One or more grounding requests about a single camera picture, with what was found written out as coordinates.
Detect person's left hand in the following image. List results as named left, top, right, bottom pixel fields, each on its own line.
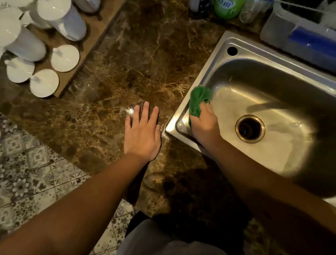
left=124, top=102, right=162, bottom=163

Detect person's right hand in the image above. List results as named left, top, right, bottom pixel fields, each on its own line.
left=189, top=102, right=224, bottom=150

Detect green cleaning cloth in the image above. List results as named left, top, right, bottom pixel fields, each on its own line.
left=188, top=85, right=213, bottom=127

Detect person's right forearm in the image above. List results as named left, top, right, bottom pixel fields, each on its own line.
left=203, top=138, right=336, bottom=255

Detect person's left forearm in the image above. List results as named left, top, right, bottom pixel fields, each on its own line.
left=0, top=152, right=151, bottom=255

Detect round metal sink drain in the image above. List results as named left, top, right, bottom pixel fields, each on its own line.
left=235, top=114, right=266, bottom=144

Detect stainless steel sink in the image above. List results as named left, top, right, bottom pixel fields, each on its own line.
left=165, top=30, right=336, bottom=208

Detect wooden tray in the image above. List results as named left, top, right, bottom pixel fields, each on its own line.
left=26, top=0, right=127, bottom=98

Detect person's grey trousers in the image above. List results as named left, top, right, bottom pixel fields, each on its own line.
left=116, top=219, right=229, bottom=255

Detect dark bottle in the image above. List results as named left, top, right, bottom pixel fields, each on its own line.
left=188, top=0, right=213, bottom=13

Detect green dish soap bottle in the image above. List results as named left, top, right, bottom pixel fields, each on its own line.
left=213, top=0, right=246, bottom=20

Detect group of white ceramic cups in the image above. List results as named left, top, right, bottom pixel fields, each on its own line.
left=0, top=0, right=101, bottom=98

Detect grey plastic dish rack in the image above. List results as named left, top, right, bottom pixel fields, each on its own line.
left=260, top=0, right=336, bottom=73

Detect clear plastic bottle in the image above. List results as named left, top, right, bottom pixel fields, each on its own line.
left=239, top=0, right=273, bottom=23

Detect blue plastic item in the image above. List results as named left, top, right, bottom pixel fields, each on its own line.
left=287, top=27, right=336, bottom=59

